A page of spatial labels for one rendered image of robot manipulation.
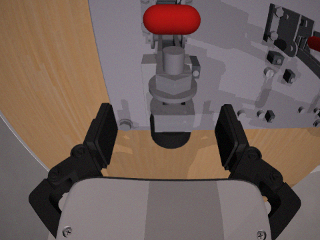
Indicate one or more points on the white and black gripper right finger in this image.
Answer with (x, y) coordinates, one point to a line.
(245, 162)

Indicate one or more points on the grey fixture plate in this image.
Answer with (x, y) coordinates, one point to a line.
(232, 54)

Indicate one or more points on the grey rectangular block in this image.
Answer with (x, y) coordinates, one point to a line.
(148, 69)

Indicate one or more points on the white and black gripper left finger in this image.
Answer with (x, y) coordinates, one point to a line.
(86, 160)

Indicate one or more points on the black toggle clamp with red handle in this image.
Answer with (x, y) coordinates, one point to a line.
(283, 30)

